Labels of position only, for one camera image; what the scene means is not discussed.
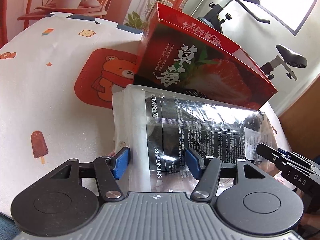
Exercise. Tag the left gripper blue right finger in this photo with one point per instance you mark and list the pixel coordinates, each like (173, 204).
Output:
(195, 163)

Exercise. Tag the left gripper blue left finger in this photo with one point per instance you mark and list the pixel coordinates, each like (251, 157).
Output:
(120, 162)

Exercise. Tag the clear packaged black mask pack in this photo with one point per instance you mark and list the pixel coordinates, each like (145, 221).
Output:
(158, 126)

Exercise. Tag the printed room scene backdrop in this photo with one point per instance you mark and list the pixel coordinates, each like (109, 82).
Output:
(82, 2)

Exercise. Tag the red strawberry cardboard box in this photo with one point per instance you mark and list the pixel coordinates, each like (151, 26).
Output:
(178, 50)

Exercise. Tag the white cartoon print tablecloth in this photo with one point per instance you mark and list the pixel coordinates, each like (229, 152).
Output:
(58, 78)

